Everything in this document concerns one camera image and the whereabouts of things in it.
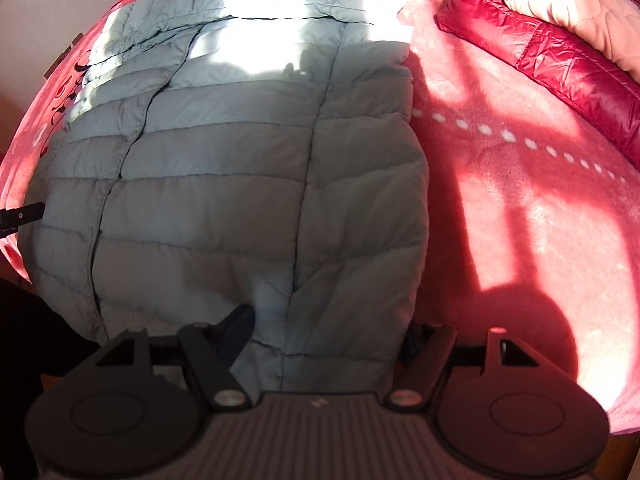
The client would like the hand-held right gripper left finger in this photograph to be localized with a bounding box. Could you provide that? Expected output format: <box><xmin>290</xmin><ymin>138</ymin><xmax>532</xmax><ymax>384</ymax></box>
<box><xmin>94</xmin><ymin>304</ymin><xmax>257</xmax><ymax>407</ymax></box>

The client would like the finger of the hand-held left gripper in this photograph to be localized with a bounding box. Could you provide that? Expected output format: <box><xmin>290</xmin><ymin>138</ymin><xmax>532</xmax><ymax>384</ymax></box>
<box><xmin>0</xmin><ymin>202</ymin><xmax>45</xmax><ymax>238</ymax></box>

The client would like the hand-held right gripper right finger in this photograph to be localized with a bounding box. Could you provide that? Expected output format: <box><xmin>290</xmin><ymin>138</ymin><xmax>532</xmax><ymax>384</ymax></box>
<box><xmin>384</xmin><ymin>324</ymin><xmax>540</xmax><ymax>407</ymax></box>

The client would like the light blue puffer jacket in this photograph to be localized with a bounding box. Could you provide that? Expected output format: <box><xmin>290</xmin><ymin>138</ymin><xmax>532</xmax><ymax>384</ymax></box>
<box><xmin>17</xmin><ymin>0</ymin><xmax>431</xmax><ymax>393</ymax></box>

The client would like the red puffer jacket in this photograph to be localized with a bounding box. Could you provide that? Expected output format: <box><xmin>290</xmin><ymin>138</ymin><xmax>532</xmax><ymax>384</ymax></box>
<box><xmin>435</xmin><ymin>0</ymin><xmax>640</xmax><ymax>171</ymax></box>

